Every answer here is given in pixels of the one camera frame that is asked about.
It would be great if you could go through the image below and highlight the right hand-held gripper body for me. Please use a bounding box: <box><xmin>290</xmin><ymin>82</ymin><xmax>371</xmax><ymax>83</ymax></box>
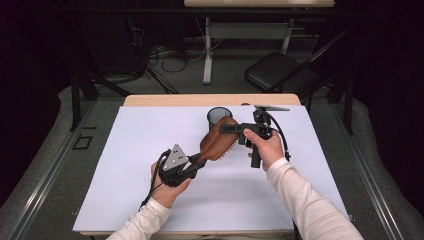
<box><xmin>237</xmin><ymin>104</ymin><xmax>291</xmax><ymax>169</ymax></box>

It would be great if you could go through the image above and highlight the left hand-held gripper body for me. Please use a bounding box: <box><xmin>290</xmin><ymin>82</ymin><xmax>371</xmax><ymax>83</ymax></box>
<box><xmin>157</xmin><ymin>143</ymin><xmax>202</xmax><ymax>188</ymax></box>

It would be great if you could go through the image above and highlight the brown wooden hairbrush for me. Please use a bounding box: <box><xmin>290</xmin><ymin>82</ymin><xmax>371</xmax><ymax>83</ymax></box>
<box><xmin>187</xmin><ymin>115</ymin><xmax>241</xmax><ymax>168</ymax></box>

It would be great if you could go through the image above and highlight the black mesh cup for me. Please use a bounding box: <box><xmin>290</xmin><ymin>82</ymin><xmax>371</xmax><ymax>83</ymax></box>
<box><xmin>206</xmin><ymin>106</ymin><xmax>234</xmax><ymax>132</ymax></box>

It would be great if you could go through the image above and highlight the person's right hand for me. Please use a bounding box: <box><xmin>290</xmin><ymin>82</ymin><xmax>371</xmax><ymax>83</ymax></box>
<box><xmin>242</xmin><ymin>127</ymin><xmax>287</xmax><ymax>173</ymax></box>

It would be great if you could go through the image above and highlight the person's left hand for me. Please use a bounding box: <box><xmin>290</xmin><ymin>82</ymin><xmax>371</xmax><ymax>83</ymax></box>
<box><xmin>150</xmin><ymin>161</ymin><xmax>193</xmax><ymax>210</ymax></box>

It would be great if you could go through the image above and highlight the white board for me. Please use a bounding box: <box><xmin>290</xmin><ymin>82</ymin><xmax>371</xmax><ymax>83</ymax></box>
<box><xmin>72</xmin><ymin>104</ymin><xmax>354</xmax><ymax>234</ymax></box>

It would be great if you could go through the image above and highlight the wooden table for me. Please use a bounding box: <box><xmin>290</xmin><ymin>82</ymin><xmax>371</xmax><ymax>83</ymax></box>
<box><xmin>79</xmin><ymin>93</ymin><xmax>334</xmax><ymax>240</ymax></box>

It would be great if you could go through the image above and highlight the black folding chair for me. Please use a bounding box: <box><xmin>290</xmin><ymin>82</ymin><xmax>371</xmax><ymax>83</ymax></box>
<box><xmin>244</xmin><ymin>29</ymin><xmax>352</xmax><ymax>95</ymax></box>

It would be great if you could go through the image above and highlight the black metal stand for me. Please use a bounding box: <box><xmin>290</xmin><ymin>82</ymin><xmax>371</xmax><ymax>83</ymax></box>
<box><xmin>299</xmin><ymin>64</ymin><xmax>355</xmax><ymax>136</ymax></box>
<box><xmin>67</xmin><ymin>16</ymin><xmax>134</xmax><ymax>132</ymax></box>

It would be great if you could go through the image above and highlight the white desk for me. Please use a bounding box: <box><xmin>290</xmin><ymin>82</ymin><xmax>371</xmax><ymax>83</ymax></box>
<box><xmin>183</xmin><ymin>0</ymin><xmax>336</xmax><ymax>86</ymax></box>

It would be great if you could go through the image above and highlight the right hand-held gripper cable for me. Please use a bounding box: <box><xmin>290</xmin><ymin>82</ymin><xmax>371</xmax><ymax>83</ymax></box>
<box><xmin>264</xmin><ymin>111</ymin><xmax>292</xmax><ymax>162</ymax></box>

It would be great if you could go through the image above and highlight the hand-held gripper cable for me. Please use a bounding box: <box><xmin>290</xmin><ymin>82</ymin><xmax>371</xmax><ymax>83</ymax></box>
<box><xmin>138</xmin><ymin>149</ymin><xmax>172</xmax><ymax>212</ymax></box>
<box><xmin>264</xmin><ymin>111</ymin><xmax>292</xmax><ymax>162</ymax></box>

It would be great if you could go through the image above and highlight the left hand-held gripper cable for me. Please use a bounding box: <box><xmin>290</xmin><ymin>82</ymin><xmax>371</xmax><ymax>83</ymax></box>
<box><xmin>138</xmin><ymin>149</ymin><xmax>172</xmax><ymax>212</ymax></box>

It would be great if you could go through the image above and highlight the bundle of floor cables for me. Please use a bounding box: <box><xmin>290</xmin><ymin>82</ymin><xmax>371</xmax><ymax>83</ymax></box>
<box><xmin>128</xmin><ymin>16</ymin><xmax>208</xmax><ymax>95</ymax></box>

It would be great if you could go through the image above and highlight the metal floor rail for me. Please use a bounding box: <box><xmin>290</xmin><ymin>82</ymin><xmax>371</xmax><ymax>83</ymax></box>
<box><xmin>329</xmin><ymin>99</ymin><xmax>406</xmax><ymax>240</ymax></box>
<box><xmin>4</xmin><ymin>99</ymin><xmax>98</xmax><ymax>240</ymax></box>

